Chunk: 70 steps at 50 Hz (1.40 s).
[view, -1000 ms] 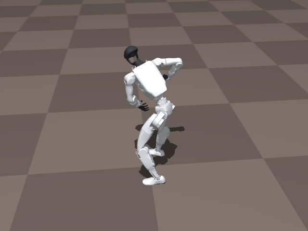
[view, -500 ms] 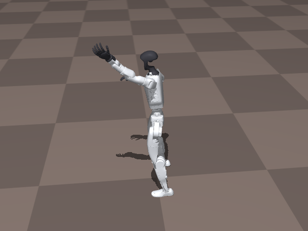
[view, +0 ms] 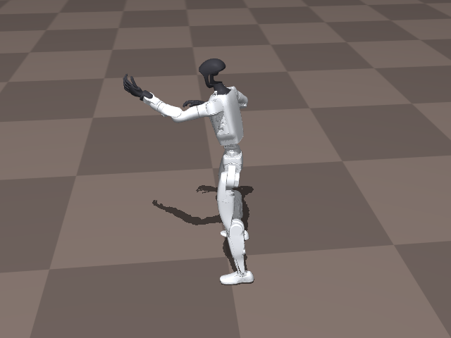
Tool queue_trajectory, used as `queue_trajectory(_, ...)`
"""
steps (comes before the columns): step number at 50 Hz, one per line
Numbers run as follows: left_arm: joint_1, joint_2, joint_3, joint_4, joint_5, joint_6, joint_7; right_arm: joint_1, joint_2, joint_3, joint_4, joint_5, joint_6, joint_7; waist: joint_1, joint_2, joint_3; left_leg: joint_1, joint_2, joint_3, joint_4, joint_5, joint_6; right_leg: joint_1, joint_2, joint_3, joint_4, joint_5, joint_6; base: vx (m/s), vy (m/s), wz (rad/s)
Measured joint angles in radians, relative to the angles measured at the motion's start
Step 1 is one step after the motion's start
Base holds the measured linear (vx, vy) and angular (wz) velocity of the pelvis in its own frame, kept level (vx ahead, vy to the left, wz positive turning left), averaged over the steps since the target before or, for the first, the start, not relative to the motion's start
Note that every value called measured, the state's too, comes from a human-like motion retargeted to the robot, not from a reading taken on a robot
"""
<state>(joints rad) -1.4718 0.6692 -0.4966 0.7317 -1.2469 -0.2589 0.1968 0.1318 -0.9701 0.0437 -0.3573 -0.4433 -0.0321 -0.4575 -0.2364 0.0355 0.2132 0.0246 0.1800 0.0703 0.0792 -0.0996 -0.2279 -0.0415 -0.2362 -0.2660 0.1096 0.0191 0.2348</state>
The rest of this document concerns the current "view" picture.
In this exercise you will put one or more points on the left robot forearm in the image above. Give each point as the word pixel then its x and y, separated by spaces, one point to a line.
pixel 165 109

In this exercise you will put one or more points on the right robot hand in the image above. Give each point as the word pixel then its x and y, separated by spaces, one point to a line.
pixel 193 103

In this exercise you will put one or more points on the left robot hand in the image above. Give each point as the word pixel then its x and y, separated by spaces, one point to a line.
pixel 134 89

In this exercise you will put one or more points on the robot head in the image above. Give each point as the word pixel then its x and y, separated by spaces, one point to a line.
pixel 212 67

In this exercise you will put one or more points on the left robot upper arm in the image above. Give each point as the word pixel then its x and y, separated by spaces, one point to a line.
pixel 207 109

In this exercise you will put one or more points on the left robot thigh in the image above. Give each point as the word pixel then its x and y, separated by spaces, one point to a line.
pixel 226 196

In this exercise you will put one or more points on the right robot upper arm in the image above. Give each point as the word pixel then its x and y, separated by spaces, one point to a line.
pixel 242 100

